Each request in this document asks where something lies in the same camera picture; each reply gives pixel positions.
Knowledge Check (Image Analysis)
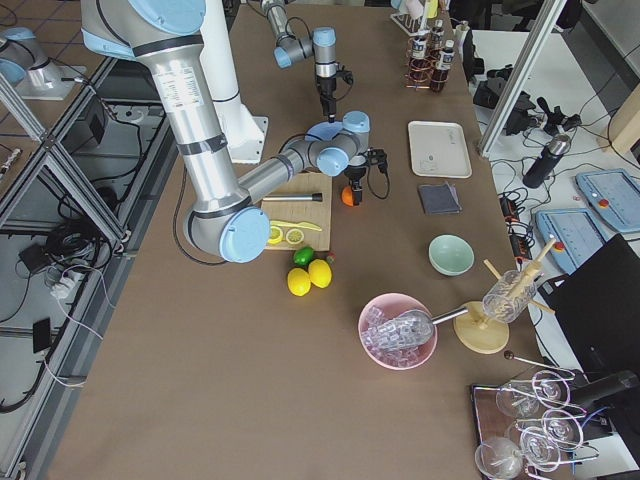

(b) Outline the metal ice scoop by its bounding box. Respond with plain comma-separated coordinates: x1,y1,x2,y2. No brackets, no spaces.
384,306,468,350

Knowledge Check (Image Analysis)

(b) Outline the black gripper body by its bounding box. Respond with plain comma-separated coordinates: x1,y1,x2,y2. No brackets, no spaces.
315,62,354,98
344,148,389,186

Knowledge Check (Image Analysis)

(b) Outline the wooden cup stand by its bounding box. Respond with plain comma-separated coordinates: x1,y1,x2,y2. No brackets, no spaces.
454,237,555,354

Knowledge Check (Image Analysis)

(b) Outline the black laptop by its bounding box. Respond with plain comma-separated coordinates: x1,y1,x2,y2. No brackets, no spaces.
539,234,639,374

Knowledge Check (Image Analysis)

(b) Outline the ice cubes pile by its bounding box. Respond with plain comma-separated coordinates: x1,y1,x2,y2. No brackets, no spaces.
361,306,435,367

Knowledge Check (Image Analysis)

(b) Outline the dark drink bottle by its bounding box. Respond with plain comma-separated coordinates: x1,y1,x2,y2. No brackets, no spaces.
409,30,428,79
430,40,455,93
430,19,444,51

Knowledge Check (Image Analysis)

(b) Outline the wine glass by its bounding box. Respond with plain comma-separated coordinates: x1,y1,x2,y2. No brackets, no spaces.
496,380,540,419
541,409,584,451
475,437,524,479
531,370,570,409

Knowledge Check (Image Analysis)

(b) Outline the copper wire bottle rack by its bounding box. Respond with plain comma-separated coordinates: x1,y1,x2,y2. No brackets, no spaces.
404,29,444,90

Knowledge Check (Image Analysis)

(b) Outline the clear glass cup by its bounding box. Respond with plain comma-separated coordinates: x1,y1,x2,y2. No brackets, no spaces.
482,270,536,324

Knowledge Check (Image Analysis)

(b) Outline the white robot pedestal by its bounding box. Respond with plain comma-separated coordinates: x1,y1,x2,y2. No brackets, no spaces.
200,0,268,164

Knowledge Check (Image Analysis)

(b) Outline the lemon slice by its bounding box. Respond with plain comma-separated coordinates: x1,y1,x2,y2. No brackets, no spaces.
267,225,284,245
285,228,305,245

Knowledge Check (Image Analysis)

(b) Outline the pink bowl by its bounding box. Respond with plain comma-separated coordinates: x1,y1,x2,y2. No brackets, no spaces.
358,293,438,370

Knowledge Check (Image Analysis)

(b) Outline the yellow lemon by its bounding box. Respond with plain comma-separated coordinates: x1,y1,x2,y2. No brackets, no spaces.
308,259,333,288
287,268,311,297

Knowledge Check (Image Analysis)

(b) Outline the wooden cutting board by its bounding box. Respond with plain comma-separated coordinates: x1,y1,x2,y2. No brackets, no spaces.
261,173,333,251

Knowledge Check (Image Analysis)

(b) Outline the black thermos bottle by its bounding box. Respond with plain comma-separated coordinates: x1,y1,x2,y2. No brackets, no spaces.
522,134,571,188

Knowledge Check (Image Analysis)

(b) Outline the green bowl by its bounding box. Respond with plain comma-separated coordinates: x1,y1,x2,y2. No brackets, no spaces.
428,234,475,276

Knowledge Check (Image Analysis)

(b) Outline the cream plastic tray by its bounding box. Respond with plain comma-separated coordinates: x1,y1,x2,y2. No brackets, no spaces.
408,120,472,179

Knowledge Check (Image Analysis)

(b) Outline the grey folded cloth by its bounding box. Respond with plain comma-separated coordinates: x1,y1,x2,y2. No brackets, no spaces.
418,183,462,215

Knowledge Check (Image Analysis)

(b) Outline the orange fruit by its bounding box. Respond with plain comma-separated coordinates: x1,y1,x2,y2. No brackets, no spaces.
341,186,359,207

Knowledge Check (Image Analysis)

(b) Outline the yellow plastic knife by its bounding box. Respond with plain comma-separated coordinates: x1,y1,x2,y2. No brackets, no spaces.
270,220,323,232

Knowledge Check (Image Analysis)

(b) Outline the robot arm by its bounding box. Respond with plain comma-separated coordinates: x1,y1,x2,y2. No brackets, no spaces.
81,1,372,263
260,0,354,123

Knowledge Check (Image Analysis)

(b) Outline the green lime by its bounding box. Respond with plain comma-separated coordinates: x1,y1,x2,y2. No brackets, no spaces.
293,246,315,268

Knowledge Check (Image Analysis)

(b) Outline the blue round plate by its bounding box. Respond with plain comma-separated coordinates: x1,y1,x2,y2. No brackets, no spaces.
305,121,342,141

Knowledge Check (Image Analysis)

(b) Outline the blue teach pendant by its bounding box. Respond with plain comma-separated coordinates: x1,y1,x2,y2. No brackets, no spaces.
535,208,609,274
575,169,639,233

